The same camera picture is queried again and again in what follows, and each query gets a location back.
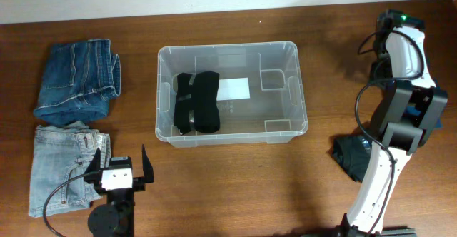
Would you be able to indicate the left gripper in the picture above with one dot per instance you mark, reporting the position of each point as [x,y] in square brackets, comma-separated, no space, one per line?
[93,173]

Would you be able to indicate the dark charcoal garment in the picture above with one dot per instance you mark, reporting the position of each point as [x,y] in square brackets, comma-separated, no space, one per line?
[352,153]

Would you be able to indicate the dark blue jeans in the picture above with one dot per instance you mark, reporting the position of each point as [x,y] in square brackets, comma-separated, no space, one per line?
[78,82]

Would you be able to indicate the black garment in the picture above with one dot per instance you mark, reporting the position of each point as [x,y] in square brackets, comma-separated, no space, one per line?
[195,107]

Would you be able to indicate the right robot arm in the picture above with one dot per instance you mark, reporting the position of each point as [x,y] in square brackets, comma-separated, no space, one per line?
[409,111]

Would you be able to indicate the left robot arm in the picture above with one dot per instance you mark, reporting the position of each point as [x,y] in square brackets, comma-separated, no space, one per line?
[115,218]

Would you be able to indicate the clear plastic storage container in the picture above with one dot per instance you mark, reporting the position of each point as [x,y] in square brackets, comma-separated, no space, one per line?
[275,112]

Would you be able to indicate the light blue folded jeans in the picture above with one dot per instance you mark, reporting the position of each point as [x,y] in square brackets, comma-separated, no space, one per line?
[61,154]

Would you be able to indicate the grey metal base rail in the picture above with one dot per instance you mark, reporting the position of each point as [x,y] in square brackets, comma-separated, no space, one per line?
[401,232]

